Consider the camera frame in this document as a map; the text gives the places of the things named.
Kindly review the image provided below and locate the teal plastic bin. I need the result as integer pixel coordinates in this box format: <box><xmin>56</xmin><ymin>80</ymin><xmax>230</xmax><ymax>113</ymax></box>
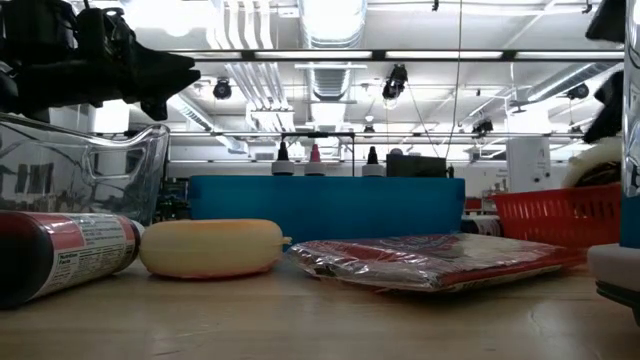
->
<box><xmin>188</xmin><ymin>174</ymin><xmax>466</xmax><ymax>246</ymax></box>

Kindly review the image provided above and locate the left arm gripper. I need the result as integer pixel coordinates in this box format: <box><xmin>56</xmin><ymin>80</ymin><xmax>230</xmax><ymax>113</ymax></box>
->
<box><xmin>0</xmin><ymin>5</ymin><xmax>202</xmax><ymax>122</ymax></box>

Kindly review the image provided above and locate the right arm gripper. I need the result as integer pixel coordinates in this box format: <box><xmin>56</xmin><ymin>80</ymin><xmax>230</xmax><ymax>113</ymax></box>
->
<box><xmin>582</xmin><ymin>0</ymin><xmax>626</xmax><ymax>146</ymax></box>

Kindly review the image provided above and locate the grey chrome toaster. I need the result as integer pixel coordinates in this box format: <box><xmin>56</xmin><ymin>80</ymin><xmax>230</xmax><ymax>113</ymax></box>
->
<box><xmin>587</xmin><ymin>0</ymin><xmax>640</xmax><ymax>326</ymax></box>

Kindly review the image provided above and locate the black overhead light beam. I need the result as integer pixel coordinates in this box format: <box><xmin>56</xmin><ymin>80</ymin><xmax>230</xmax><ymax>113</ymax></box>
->
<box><xmin>167</xmin><ymin>48</ymin><xmax>626</xmax><ymax>64</ymax></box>

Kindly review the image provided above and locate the silver small bottle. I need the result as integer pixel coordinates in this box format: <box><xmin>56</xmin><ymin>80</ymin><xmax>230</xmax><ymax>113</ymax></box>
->
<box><xmin>459</xmin><ymin>214</ymin><xmax>504</xmax><ymax>237</ymax></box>

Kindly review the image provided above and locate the silver ventilation duct with grill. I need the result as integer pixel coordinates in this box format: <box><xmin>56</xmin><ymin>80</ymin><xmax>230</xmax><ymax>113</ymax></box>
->
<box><xmin>299</xmin><ymin>0</ymin><xmax>369</xmax><ymax>119</ymax></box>

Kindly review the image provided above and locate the black monitor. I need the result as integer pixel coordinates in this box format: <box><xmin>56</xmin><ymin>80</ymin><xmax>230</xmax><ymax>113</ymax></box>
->
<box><xmin>386</xmin><ymin>148</ymin><xmax>449</xmax><ymax>179</ymax></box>

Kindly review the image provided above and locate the white pillar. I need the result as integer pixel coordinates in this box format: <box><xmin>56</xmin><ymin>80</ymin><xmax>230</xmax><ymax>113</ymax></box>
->
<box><xmin>505</xmin><ymin>137</ymin><xmax>585</xmax><ymax>194</ymax></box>

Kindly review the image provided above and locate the red shelf unit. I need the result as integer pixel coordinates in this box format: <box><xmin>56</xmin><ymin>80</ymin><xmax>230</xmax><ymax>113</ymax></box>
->
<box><xmin>464</xmin><ymin>192</ymin><xmax>499</xmax><ymax>214</ymax></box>

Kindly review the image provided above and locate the red foil snack packet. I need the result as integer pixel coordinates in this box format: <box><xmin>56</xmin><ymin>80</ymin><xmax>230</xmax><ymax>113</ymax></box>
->
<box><xmin>284</xmin><ymin>233</ymin><xmax>589</xmax><ymax>293</ymax></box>

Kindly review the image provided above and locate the orange frosted toy donut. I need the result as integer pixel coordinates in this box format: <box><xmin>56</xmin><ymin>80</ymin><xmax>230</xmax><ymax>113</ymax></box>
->
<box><xmin>138</xmin><ymin>218</ymin><xmax>294</xmax><ymax>280</ymax></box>

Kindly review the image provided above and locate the red plastic basket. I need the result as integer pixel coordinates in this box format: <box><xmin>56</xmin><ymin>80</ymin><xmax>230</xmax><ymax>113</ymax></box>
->
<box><xmin>490</xmin><ymin>182</ymin><xmax>624</xmax><ymax>250</ymax></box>

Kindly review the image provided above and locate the clear plastic container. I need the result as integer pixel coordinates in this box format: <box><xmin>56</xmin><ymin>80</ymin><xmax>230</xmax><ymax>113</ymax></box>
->
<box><xmin>0</xmin><ymin>112</ymin><xmax>171</xmax><ymax>226</ymax></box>

